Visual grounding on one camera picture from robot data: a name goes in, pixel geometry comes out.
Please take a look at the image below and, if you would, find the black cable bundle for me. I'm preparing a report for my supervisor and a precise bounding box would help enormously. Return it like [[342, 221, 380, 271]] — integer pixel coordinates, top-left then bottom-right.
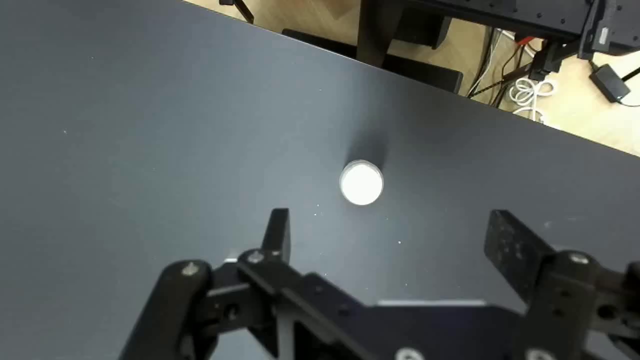
[[464, 24, 544, 109]]

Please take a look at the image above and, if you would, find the clear medicine bottle white cap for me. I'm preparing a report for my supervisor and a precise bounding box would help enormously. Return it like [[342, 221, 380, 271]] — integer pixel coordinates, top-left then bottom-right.
[[338, 135, 390, 208]]

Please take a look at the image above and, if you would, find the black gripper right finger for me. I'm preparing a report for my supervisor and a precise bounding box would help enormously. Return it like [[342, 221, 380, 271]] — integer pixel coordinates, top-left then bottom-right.
[[483, 208, 640, 360]]

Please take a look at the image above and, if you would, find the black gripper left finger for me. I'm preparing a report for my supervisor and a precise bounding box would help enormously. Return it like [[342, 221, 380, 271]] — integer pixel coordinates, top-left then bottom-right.
[[119, 206, 369, 360]]

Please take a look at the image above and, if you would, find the black table leg post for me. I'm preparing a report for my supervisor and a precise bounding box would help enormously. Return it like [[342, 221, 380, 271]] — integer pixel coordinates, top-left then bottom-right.
[[356, 0, 404, 70]]

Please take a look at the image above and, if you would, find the black power adapter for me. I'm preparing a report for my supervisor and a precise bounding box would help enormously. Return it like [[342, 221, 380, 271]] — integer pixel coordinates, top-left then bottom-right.
[[589, 61, 635, 105]]

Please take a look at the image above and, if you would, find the black perforated equipment shelf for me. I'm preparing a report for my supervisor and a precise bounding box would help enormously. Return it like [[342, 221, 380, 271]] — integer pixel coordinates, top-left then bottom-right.
[[406, 0, 640, 56]]

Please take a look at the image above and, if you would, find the coiled white cable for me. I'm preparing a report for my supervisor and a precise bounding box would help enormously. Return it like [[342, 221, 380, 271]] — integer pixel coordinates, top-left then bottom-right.
[[509, 74, 561, 125]]

